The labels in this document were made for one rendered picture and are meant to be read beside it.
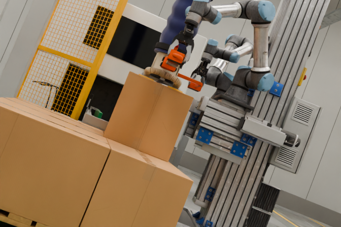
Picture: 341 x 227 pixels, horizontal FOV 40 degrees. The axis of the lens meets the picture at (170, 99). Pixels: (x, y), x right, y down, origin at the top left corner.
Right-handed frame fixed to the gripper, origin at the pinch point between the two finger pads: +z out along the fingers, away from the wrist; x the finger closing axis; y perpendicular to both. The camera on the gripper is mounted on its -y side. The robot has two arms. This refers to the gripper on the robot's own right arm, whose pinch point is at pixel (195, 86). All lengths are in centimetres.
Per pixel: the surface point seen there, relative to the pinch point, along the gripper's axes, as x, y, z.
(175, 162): 18, -65, 58
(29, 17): -140, -66, -7
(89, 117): -60, -3, 49
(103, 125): -49, -4, 50
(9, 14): -398, -905, -91
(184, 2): -31, 39, -41
